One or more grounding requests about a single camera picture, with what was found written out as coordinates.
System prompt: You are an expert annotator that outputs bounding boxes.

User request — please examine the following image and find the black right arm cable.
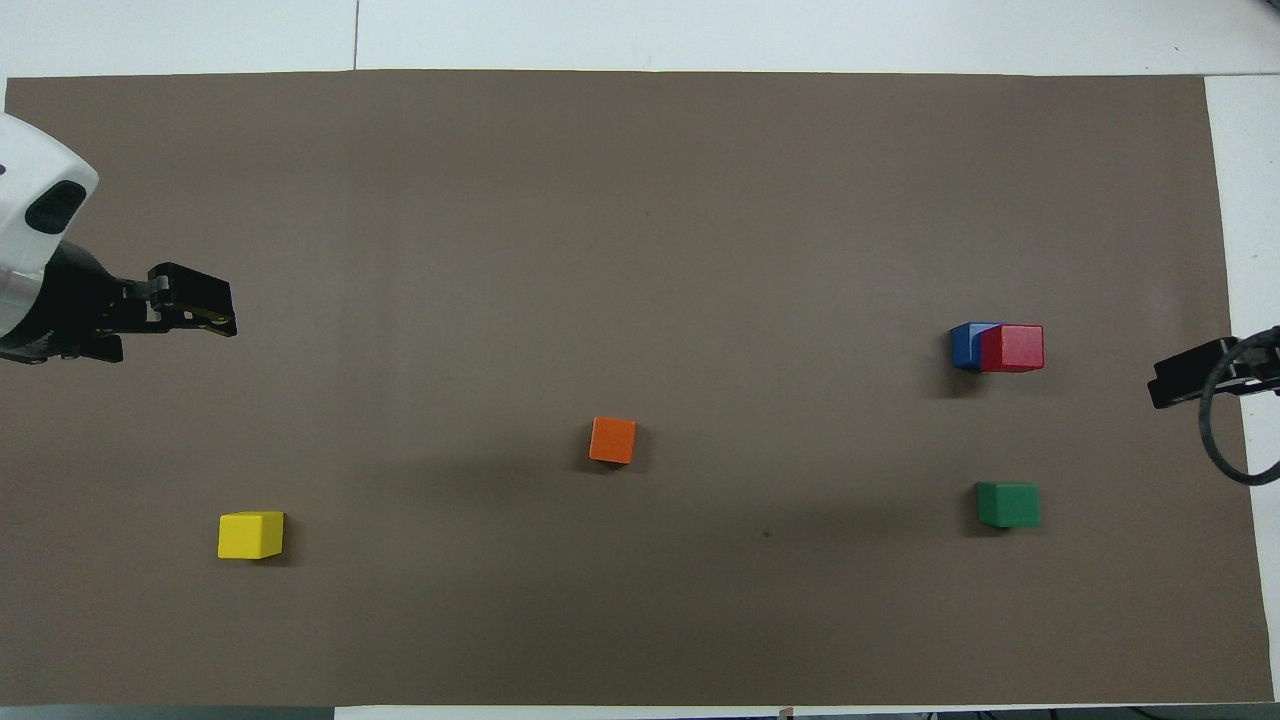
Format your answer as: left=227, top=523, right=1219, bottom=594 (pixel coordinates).
left=1197, top=327, right=1280, bottom=488

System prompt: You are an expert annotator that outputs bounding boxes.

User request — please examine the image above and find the red cube block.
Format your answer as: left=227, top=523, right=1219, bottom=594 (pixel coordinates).
left=980, top=323, right=1046, bottom=374

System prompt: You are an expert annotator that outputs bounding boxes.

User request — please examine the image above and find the yellow cube block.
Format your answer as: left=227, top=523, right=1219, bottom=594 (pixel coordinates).
left=217, top=510, right=286, bottom=561

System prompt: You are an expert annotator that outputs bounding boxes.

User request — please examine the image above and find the brown paper mat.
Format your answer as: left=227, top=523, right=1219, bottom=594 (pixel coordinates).
left=0, top=68, right=1277, bottom=710

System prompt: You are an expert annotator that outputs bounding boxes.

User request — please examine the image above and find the orange cube block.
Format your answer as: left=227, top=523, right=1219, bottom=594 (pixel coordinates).
left=588, top=416, right=638, bottom=466

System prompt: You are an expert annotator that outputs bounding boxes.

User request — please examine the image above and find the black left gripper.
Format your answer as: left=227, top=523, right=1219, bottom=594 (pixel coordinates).
left=0, top=240, right=239, bottom=365

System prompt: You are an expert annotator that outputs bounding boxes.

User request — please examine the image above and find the blue cube block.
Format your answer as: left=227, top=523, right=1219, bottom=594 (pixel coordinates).
left=949, top=321, right=1002, bottom=373

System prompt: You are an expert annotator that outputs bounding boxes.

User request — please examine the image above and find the green cube block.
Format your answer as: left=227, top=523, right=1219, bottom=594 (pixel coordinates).
left=975, top=481, right=1042, bottom=530

